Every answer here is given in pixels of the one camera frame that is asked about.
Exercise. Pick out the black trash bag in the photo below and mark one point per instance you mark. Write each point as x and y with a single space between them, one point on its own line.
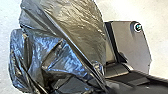
60 50

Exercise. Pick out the silver base bolt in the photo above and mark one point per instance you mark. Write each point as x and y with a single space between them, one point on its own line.
137 26

